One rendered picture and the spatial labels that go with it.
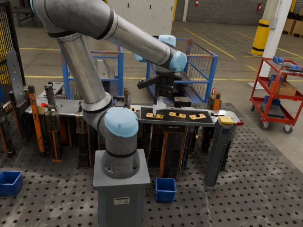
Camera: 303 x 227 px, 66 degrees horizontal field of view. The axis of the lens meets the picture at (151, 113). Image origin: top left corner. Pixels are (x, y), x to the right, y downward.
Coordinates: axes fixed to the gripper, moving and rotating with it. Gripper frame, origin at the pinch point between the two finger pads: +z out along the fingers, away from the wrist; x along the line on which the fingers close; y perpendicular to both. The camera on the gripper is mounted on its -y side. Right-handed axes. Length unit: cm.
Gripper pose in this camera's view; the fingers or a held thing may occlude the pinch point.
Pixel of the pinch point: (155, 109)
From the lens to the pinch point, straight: 116.1
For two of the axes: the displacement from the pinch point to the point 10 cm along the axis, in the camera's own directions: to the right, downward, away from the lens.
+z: -0.7, 8.8, 4.7
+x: 1.8, -4.6, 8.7
